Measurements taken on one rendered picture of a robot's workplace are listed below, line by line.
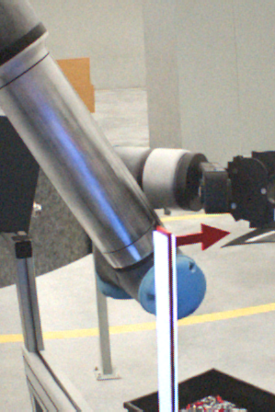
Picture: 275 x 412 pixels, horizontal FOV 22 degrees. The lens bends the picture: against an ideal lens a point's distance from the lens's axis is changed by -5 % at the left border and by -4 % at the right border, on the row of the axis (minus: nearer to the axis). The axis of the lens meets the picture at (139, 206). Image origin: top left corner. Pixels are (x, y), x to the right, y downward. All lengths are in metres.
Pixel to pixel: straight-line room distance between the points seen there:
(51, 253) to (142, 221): 1.81
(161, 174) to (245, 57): 6.03
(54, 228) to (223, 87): 4.42
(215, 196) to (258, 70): 6.19
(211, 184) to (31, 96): 0.21
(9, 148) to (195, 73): 5.63
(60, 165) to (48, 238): 1.81
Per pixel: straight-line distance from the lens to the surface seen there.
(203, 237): 0.61
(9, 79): 0.70
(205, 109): 6.75
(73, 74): 8.58
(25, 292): 1.12
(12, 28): 0.69
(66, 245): 2.62
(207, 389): 1.04
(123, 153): 0.89
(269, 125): 6.99
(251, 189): 0.80
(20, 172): 1.13
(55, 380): 1.09
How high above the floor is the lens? 1.35
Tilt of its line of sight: 13 degrees down
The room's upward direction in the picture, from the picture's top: 3 degrees counter-clockwise
